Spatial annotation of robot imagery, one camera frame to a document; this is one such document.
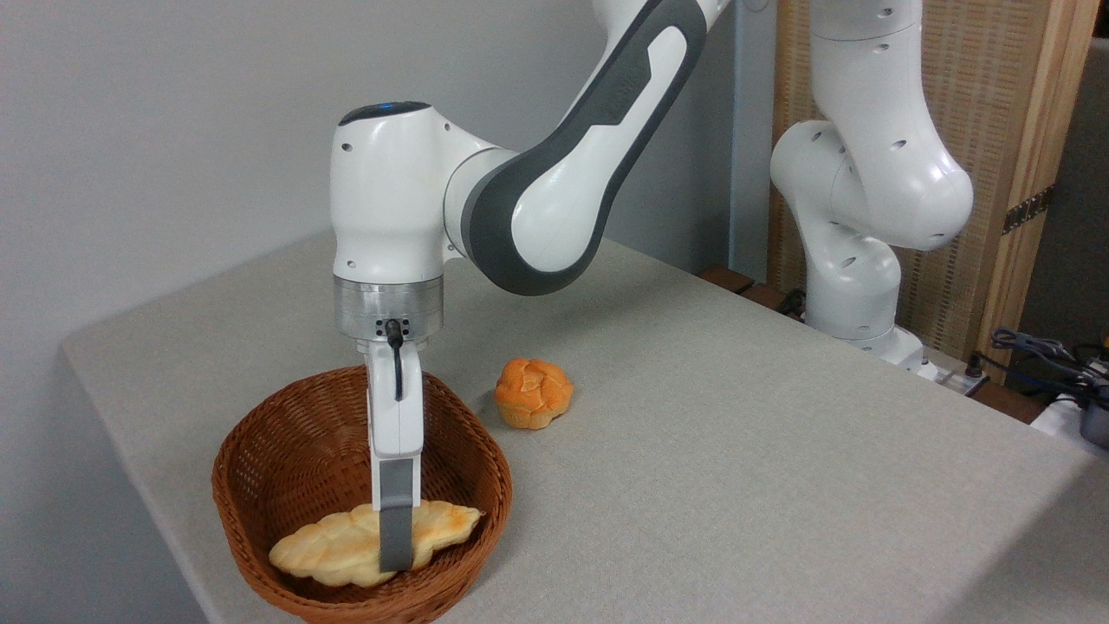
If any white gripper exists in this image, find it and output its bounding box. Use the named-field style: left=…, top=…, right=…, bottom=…
left=357, top=339, right=427, bottom=574

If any brown wooden bench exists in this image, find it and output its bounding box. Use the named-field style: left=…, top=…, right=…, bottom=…
left=699, top=265, right=808, bottom=323

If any long pale braided bread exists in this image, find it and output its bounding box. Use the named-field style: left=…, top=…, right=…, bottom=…
left=269, top=500, right=483, bottom=589

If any black cable bundle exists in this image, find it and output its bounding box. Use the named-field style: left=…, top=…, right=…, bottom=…
left=965, top=325, right=1109, bottom=408

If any black metal screen hinge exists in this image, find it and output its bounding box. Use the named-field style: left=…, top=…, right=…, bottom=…
left=1002, top=184, right=1057, bottom=236

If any brown woven wicker basket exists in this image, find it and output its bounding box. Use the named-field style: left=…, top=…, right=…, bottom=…
left=211, top=365, right=514, bottom=624

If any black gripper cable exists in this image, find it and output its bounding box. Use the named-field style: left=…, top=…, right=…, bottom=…
left=383, top=318, right=407, bottom=402

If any round orange bread bun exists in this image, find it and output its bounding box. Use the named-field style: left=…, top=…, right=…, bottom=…
left=493, top=357, right=574, bottom=431

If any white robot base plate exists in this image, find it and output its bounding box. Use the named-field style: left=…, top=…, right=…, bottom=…
left=917, top=345, right=990, bottom=397

